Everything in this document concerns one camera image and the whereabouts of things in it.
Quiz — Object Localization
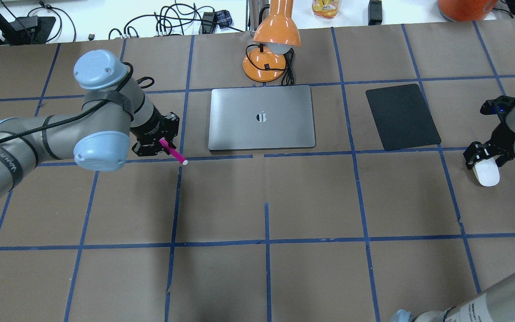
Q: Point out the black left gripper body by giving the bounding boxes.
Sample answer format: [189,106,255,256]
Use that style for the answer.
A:
[131,112,180,157]

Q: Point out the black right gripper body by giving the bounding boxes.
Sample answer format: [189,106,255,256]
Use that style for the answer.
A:
[480,95,515,161]

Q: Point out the pink marker pen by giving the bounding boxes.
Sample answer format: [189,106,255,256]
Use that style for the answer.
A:
[159,137,189,165]

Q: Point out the white computer mouse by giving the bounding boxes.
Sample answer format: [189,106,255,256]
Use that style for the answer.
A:
[472,157,500,187]

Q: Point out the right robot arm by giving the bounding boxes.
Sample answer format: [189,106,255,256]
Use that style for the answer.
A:
[263,65,515,322]

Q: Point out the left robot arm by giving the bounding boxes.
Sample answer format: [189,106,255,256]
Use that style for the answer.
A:
[0,49,180,198]

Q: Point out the black mousepad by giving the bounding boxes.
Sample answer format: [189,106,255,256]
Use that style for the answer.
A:
[365,84,441,151]

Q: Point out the silver laptop notebook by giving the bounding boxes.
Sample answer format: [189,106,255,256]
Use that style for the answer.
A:
[208,85,316,151]

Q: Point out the orange round object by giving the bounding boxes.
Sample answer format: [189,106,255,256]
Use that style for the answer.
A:
[437,0,498,21]

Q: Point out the orange desk lamp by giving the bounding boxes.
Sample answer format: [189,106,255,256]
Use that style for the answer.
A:
[242,0,302,86]

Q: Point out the black tripod stand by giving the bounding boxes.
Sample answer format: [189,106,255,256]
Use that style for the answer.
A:
[0,0,63,46]

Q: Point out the black power adapter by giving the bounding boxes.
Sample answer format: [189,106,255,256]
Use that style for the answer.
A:
[367,0,384,25]

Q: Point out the yellow snack jar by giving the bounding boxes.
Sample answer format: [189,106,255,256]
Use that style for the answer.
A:
[312,0,341,20]

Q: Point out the black braided cable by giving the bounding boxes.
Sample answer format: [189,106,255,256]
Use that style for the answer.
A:
[0,63,155,155]

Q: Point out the black lamp cord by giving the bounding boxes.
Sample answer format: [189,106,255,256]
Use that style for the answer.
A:
[257,45,295,86]

